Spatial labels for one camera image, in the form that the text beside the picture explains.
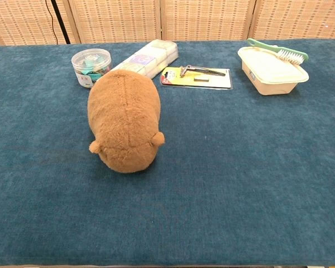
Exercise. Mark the razor in blister card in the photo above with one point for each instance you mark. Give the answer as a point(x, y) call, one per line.
point(201, 79)

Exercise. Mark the brown capybara plush toy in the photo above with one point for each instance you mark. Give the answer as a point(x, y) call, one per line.
point(124, 117)

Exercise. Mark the black stand pole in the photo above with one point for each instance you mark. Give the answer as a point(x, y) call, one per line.
point(61, 22)

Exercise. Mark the clear round jar of clips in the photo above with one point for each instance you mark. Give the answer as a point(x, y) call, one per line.
point(86, 62)

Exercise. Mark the cream plastic lidded box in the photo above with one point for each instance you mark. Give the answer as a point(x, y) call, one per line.
point(270, 74)

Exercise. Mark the woven bamboo folding screen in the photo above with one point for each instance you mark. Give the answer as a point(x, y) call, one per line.
point(184, 19)

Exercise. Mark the teal blue table cloth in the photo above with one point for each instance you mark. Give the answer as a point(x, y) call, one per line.
point(212, 167)

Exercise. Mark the long clear pack of sponges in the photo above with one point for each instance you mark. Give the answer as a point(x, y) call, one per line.
point(149, 57)

